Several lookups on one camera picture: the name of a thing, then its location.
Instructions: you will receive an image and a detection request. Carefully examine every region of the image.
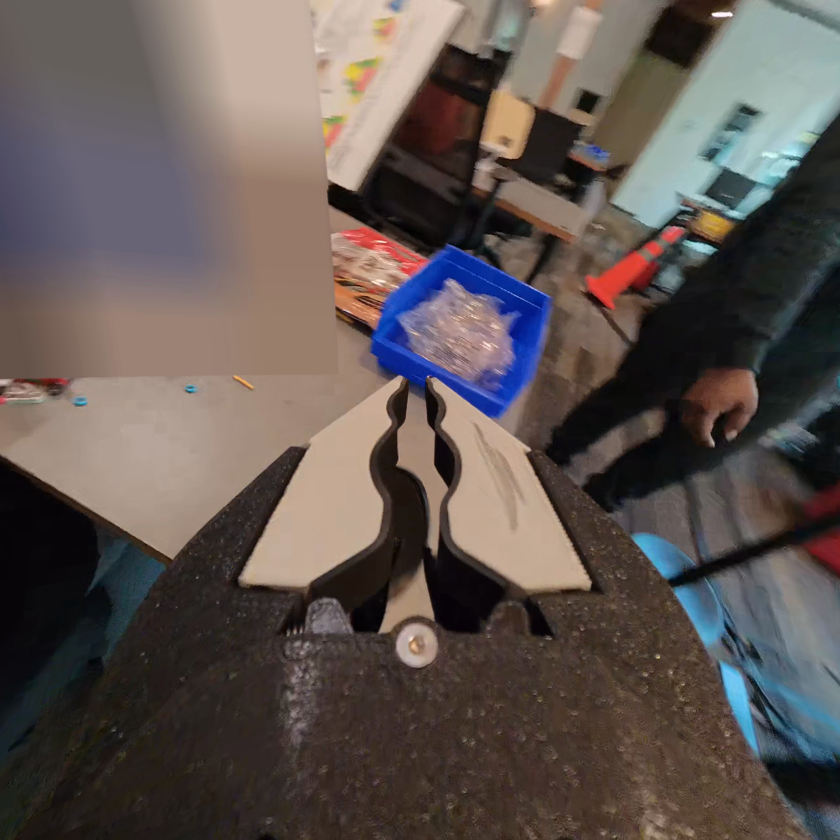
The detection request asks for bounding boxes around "clear plastic bag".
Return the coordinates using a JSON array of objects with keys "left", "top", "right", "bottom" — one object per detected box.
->
[{"left": 395, "top": 278, "right": 523, "bottom": 396}]

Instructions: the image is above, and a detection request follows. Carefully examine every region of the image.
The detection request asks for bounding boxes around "orange traffic cone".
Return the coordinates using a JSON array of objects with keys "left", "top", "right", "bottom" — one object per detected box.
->
[{"left": 585, "top": 225, "right": 687, "bottom": 311}]

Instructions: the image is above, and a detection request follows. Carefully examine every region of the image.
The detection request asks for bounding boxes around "K'nex instruction bag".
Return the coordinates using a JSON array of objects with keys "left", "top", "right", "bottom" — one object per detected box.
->
[{"left": 330, "top": 228, "right": 431, "bottom": 329}]

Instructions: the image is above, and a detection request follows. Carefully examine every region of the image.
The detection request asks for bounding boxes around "person's dark clothing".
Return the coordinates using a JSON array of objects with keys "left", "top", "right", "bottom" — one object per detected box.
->
[{"left": 0, "top": 459, "right": 102, "bottom": 749}]

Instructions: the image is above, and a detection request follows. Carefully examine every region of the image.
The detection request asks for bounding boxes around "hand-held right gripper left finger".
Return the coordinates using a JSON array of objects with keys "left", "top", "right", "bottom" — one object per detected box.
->
[{"left": 238, "top": 376, "right": 410, "bottom": 602}]

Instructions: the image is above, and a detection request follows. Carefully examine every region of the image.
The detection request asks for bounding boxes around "black pole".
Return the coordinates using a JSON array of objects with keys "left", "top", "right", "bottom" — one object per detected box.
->
[{"left": 668, "top": 515, "right": 840, "bottom": 586}]

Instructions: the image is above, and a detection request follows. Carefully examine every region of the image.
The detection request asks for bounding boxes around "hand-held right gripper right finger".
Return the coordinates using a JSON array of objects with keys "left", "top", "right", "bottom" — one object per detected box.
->
[{"left": 425, "top": 375, "right": 594, "bottom": 600}]

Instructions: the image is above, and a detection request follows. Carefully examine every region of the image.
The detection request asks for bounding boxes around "blue plastic bin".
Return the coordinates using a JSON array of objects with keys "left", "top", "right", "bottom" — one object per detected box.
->
[{"left": 371, "top": 244, "right": 553, "bottom": 421}]

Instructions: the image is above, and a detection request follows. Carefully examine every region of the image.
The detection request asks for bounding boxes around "light blue chair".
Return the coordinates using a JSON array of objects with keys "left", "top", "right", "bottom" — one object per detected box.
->
[{"left": 631, "top": 532, "right": 765, "bottom": 762}]

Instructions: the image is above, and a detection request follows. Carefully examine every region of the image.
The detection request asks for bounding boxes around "grey desk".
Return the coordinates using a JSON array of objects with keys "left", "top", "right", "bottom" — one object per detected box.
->
[{"left": 472, "top": 176, "right": 601, "bottom": 283}]

